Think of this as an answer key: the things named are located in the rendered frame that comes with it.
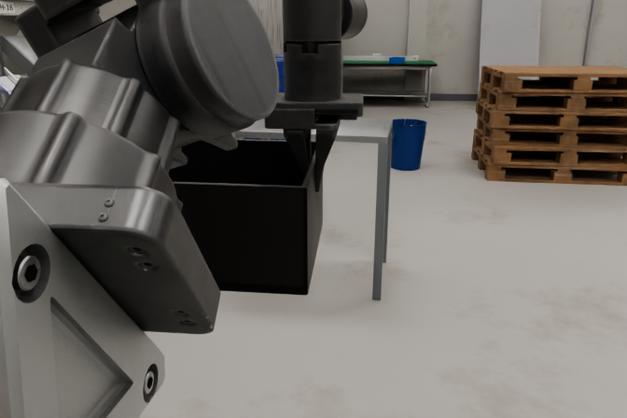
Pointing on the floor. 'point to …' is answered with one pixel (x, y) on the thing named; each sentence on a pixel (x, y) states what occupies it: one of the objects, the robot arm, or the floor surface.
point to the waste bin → (408, 144)
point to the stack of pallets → (552, 123)
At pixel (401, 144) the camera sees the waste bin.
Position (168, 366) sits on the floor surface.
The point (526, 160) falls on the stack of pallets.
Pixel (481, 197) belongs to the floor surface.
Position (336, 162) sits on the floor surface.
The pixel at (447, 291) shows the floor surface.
